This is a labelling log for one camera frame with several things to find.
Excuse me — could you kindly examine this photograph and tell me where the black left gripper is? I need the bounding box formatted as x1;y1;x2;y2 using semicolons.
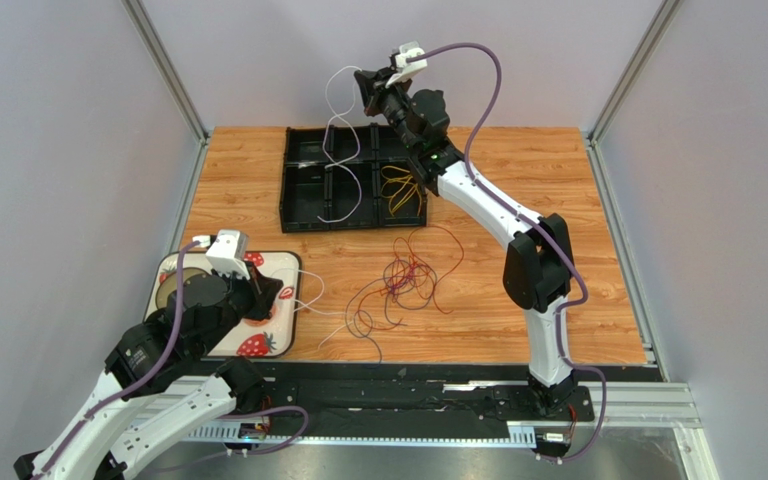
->
196;258;285;356

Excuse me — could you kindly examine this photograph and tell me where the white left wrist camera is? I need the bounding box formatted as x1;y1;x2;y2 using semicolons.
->
192;229;250;280

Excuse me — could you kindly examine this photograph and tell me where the strawberry print tray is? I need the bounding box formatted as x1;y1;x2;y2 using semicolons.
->
145;250;301;358

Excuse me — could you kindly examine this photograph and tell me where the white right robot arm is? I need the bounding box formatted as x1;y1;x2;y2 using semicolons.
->
354;68;575;398

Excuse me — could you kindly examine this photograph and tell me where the red cable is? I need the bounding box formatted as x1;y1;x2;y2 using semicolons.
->
357;223;466;315

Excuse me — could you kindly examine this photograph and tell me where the beige bowl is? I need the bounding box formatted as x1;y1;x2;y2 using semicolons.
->
154;267;204;309

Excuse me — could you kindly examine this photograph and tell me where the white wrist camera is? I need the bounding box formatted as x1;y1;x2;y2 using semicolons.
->
192;229;250;280
386;41;428;88

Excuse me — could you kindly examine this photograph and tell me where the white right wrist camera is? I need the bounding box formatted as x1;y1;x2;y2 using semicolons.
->
386;41;428;88

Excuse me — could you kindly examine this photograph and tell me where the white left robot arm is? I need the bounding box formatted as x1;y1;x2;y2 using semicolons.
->
14;270;284;479

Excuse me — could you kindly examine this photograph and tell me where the yellow cable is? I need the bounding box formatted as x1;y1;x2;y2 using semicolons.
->
379;164;425;218

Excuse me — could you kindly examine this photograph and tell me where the aluminium frame rail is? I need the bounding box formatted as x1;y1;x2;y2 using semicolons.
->
121;0;210;145

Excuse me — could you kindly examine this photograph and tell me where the black compartment organizer box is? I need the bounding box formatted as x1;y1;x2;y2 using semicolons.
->
279;124;428;233

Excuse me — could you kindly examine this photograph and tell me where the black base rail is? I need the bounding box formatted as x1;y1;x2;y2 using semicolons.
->
233;360;599;440

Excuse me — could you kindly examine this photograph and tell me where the white cable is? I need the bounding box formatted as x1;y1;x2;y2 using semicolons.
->
317;65;365;225
288;268;352;351

